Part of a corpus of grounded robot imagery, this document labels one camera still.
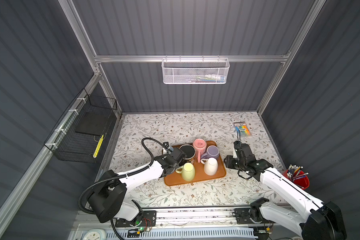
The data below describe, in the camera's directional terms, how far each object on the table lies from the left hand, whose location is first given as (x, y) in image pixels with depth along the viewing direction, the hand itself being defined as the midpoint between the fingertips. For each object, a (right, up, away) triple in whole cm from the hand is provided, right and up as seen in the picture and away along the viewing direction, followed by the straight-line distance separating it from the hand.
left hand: (172, 160), depth 87 cm
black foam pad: (-38, +22, -13) cm, 46 cm away
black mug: (+11, +6, 0) cm, 12 cm away
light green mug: (+9, -4, -8) cm, 13 cm away
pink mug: (+17, +9, +2) cm, 19 cm away
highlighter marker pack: (+51, +20, +24) cm, 60 cm away
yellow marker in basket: (-33, +8, -21) cm, 40 cm away
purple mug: (+24, +5, +2) cm, 25 cm away
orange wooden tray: (+2, -10, 0) cm, 10 cm away
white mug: (+22, -2, -5) cm, 22 cm away
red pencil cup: (+65, -6, -13) cm, 66 cm away
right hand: (+32, 0, -3) cm, 32 cm away
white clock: (-34, -30, -19) cm, 49 cm away
